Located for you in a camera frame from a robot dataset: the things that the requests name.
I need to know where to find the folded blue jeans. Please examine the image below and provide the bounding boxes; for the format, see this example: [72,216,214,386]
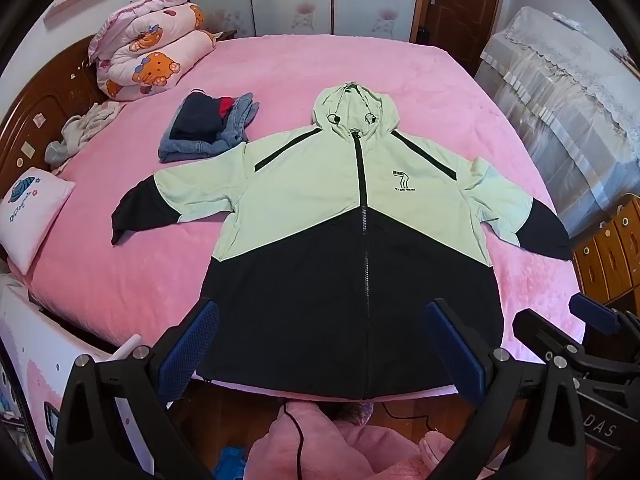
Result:
[159,92,261,163]

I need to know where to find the blue plastic thing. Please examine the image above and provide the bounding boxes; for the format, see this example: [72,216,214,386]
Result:
[214,445,252,480]

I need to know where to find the wooden door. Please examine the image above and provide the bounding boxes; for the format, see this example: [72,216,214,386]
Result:
[427,0,506,61]

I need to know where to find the black cable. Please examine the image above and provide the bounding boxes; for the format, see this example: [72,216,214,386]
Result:
[281,400,307,480]
[379,402,442,432]

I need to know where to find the lace covered furniture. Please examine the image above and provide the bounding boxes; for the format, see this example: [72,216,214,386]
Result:
[472,5,640,221]

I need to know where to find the folded pink cartoon quilt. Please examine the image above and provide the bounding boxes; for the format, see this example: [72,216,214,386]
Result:
[87,0,218,103]

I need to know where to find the small pink printed pillow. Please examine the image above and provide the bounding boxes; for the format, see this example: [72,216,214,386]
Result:
[0,166,76,276]

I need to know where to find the pink wall shelf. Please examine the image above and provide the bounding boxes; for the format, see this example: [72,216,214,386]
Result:
[42,0,116,22]

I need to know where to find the folded navy garment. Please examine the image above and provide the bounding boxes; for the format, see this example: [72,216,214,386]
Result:
[170,89,236,143]

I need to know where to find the pink blanket on bed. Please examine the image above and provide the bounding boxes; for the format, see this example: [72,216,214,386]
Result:
[7,35,586,401]

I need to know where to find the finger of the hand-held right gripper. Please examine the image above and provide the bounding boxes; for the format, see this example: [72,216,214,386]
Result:
[512,308,586,363]
[569,292,640,341]

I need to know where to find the green and black hooded jacket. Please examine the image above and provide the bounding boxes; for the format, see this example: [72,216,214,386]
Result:
[110,80,573,403]

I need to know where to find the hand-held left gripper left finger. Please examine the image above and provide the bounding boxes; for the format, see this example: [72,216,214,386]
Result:
[52,298,220,480]

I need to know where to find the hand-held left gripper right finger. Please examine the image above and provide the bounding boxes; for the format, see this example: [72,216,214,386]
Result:
[424,298,588,480]

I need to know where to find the wooden headboard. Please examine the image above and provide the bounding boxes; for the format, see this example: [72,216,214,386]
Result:
[0,35,108,176]

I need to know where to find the wooden drawer cabinet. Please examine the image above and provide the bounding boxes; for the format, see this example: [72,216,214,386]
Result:
[570,195,640,306]

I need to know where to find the person's pink fleece clothing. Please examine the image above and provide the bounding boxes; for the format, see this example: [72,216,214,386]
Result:
[247,402,471,480]

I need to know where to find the crumpled grey-white garment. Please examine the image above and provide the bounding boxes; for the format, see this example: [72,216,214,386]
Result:
[45,101,123,176]

